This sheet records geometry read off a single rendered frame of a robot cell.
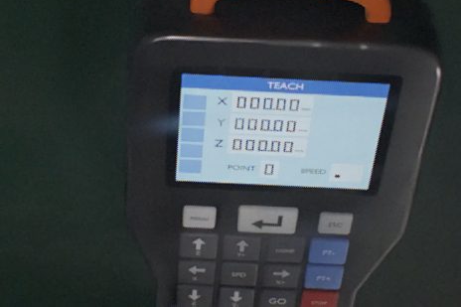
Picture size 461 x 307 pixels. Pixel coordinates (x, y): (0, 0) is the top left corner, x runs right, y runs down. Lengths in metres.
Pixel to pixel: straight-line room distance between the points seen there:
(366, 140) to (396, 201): 0.03
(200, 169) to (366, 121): 0.05
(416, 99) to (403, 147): 0.02
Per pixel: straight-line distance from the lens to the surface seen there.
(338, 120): 0.38
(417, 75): 0.37
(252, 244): 0.42
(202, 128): 0.38
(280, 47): 0.36
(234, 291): 0.43
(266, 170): 0.39
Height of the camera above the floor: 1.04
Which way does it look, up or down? 45 degrees down
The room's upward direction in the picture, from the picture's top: 180 degrees clockwise
